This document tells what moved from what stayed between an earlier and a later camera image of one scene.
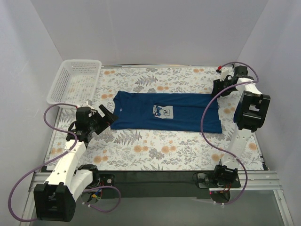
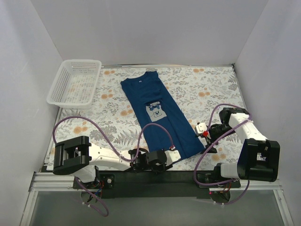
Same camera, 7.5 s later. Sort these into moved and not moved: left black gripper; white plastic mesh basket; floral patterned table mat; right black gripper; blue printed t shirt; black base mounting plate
Moved: blue printed t shirt; right black gripper; left black gripper
Not moved: floral patterned table mat; white plastic mesh basket; black base mounting plate
